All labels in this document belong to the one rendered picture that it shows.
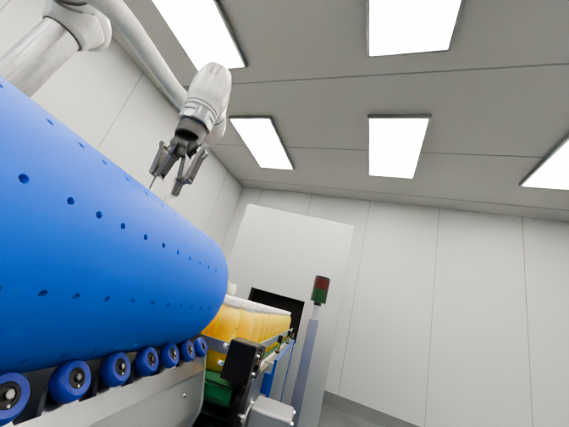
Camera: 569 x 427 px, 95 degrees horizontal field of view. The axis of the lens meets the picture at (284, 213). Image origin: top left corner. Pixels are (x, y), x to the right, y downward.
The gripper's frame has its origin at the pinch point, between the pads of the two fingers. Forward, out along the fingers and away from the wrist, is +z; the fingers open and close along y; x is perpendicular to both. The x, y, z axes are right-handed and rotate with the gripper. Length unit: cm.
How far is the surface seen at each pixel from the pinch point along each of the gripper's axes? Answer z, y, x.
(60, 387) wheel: 31.9, 16.7, -23.5
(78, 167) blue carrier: 10.7, 17.4, -34.9
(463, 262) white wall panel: -119, 249, 383
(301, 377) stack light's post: 38, 41, 52
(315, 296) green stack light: 11, 40, 51
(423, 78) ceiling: -211, 95, 140
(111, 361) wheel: 30.7, 15.8, -15.6
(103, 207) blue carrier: 13.2, 18.8, -31.6
